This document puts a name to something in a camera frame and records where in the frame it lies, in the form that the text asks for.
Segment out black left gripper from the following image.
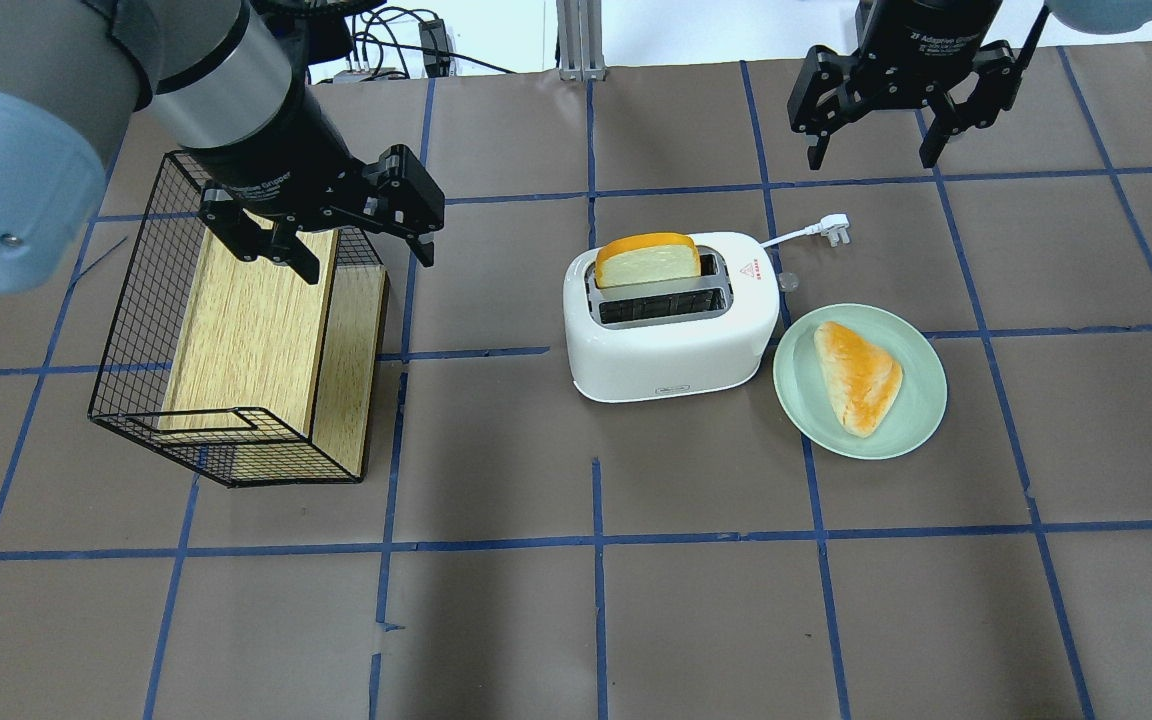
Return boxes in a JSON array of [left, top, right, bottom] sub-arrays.
[[198, 145, 445, 285]]

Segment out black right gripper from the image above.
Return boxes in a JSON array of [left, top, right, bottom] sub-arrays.
[[788, 1, 1021, 170]]

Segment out white toaster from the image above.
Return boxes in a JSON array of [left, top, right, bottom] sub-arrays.
[[562, 232, 780, 404]]

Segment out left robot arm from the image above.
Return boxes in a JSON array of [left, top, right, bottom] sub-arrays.
[[0, 1, 445, 293]]

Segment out bread slice in toaster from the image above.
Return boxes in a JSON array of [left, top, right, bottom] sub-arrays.
[[594, 232, 702, 290]]

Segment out wooden shelf board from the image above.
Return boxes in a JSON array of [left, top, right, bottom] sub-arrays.
[[154, 232, 388, 486]]

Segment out light green plate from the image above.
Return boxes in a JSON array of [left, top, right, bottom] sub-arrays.
[[772, 304, 948, 460]]

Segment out triangular toast on plate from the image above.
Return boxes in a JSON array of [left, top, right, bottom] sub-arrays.
[[813, 323, 904, 438]]

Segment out white power cord with plug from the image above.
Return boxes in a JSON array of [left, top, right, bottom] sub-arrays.
[[760, 212, 855, 251]]

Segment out black wire basket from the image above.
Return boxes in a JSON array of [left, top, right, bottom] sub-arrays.
[[88, 151, 388, 488]]

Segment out black cables behind table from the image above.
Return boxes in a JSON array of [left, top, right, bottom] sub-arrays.
[[316, 5, 517, 83]]

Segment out aluminium frame post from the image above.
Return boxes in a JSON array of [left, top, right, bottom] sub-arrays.
[[556, 0, 607, 82]]

